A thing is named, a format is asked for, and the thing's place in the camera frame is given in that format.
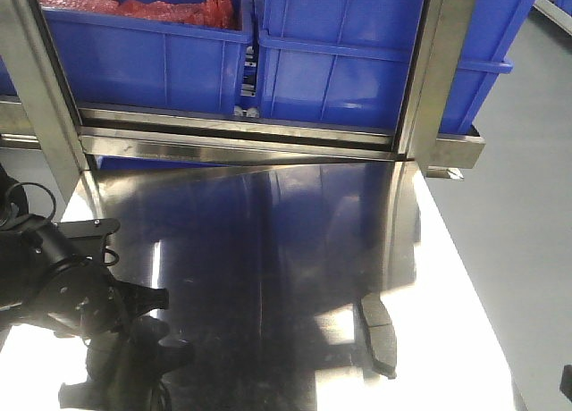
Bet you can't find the blue plastic bin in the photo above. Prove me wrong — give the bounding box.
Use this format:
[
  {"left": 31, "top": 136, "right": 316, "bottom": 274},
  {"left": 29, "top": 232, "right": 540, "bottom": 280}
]
[
  {"left": 255, "top": 0, "right": 535, "bottom": 135},
  {"left": 43, "top": 0, "right": 253, "bottom": 114}
]

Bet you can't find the stainless steel rack frame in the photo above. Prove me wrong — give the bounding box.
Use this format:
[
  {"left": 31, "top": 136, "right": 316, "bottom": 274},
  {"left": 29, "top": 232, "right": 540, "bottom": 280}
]
[{"left": 1, "top": 0, "right": 484, "bottom": 198}]

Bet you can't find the right blue plastic bin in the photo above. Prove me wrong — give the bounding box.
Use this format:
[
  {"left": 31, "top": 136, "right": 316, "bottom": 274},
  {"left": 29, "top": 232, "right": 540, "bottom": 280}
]
[{"left": 255, "top": 0, "right": 535, "bottom": 135}]

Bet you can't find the grey brake pad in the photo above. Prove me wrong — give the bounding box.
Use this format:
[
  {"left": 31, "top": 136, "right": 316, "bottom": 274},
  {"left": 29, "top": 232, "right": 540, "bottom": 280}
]
[{"left": 358, "top": 293, "right": 398, "bottom": 380}]

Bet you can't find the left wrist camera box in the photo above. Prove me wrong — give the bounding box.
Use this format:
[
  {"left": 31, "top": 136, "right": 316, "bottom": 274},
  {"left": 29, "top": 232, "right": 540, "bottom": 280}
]
[{"left": 56, "top": 218, "right": 121, "bottom": 267}]

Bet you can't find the left blue plastic bin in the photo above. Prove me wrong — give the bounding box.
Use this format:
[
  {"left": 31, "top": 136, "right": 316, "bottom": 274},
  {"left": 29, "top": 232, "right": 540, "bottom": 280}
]
[{"left": 43, "top": 0, "right": 253, "bottom": 114}]

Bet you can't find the far left blue bin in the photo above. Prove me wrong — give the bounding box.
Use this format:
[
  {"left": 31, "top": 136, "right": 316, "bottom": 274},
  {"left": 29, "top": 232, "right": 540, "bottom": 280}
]
[{"left": 0, "top": 59, "right": 17, "bottom": 96}]

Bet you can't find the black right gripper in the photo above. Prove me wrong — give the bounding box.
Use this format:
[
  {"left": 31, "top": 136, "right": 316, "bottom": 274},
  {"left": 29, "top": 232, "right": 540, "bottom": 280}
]
[{"left": 559, "top": 364, "right": 572, "bottom": 401}]

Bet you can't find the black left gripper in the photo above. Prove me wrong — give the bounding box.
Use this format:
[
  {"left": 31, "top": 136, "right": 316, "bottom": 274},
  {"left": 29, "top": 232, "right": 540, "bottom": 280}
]
[{"left": 38, "top": 259, "right": 170, "bottom": 338}]

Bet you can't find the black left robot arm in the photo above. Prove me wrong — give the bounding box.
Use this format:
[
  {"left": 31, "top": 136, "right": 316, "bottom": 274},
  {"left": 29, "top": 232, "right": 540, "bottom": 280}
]
[{"left": 1, "top": 172, "right": 169, "bottom": 339}]

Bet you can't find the red bubble wrap bag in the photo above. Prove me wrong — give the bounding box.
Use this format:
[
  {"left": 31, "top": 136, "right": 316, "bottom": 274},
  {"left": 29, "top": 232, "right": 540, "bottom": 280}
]
[{"left": 38, "top": 0, "right": 236, "bottom": 29}]

